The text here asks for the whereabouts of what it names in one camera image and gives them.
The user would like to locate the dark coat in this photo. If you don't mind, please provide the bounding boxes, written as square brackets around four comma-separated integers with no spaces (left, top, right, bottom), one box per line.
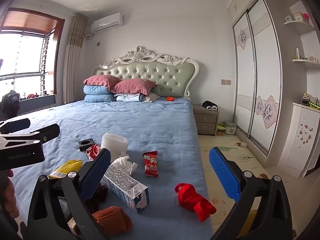
[0,89,21,117]

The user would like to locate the black foam square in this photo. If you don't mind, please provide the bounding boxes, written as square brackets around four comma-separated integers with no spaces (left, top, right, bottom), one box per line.
[78,138,95,152]

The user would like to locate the white tissue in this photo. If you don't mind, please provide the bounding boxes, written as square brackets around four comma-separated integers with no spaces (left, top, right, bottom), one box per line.
[111,155,139,176]

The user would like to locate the grey nightstand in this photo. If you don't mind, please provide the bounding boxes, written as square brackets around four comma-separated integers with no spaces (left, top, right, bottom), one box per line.
[192,104,219,136]

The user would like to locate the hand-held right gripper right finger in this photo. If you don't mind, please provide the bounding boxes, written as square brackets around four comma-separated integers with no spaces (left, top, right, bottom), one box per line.
[209,147,293,240]

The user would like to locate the bed with tufted green headboard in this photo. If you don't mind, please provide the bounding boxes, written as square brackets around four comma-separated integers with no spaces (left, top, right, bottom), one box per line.
[7,46,214,240]

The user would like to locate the black and white clothes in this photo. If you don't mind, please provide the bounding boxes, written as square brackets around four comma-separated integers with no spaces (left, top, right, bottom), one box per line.
[202,100,219,111]

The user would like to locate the pile of toys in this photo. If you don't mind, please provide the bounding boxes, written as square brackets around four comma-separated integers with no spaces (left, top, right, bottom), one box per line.
[300,92,320,109]

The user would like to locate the green and white storage box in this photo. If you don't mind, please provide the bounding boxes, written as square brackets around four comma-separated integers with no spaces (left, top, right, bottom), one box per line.
[223,120,237,136]

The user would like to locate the folded blue patterned blanket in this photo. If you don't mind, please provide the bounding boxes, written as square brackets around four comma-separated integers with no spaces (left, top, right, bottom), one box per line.
[114,93,150,103]

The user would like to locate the blue and white milk carton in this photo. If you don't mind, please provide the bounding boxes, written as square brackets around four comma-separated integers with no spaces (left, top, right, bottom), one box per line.
[99,164,151,214]

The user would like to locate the pink pillow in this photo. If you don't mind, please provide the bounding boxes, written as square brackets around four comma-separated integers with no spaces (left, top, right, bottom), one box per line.
[83,74,122,91]
[110,78,157,96]

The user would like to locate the white foam block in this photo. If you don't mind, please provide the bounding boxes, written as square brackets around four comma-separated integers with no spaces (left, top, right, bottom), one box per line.
[100,132,129,156]

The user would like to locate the red candy bag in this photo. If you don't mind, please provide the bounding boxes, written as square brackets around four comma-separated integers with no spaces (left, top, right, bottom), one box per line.
[142,150,160,178]

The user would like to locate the person's left hand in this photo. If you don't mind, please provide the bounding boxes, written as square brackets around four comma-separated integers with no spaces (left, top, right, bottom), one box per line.
[0,169,20,220]

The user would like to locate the orange brown cloth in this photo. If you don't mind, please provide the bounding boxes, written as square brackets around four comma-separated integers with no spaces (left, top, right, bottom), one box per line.
[91,206,134,237]

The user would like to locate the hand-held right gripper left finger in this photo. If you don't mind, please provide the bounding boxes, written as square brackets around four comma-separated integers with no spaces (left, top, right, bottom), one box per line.
[27,148,112,240]

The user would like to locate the blue pillow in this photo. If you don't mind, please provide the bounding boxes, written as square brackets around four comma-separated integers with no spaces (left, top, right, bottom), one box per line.
[83,85,113,96]
[84,94,114,103]

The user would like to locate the beige striped curtain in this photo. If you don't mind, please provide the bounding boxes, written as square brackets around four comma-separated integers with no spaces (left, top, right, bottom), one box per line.
[63,13,86,104]

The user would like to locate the red and white wrapper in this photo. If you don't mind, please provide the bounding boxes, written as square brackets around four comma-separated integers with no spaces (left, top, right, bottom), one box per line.
[86,144,103,161]

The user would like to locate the white cabinet with stickers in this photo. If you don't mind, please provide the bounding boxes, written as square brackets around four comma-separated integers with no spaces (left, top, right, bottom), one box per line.
[277,102,320,178]

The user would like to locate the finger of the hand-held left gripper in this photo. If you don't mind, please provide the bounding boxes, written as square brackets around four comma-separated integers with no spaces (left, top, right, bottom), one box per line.
[0,117,31,134]
[15,123,61,145]

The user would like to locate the dark maroon cloth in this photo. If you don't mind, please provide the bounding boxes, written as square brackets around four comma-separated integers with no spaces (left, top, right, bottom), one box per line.
[96,184,108,203]

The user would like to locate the window with wooden frame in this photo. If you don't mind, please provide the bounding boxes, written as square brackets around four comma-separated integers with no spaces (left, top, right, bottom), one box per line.
[0,7,66,98]

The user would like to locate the red cloth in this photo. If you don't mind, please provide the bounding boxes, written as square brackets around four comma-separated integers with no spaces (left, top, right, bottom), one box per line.
[174,183,217,223]

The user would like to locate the yellow box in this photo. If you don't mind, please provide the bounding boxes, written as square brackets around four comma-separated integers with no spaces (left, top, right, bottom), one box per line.
[48,159,84,180]

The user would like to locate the cartoon tree play mat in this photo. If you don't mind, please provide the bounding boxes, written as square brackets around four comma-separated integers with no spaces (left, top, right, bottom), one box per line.
[197,134,274,240]

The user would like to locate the white air conditioner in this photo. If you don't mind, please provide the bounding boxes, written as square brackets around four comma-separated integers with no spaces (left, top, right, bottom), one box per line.
[90,13,125,34]

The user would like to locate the white floral sliding wardrobe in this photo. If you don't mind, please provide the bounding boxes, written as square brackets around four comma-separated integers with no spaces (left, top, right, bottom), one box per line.
[226,0,320,168]

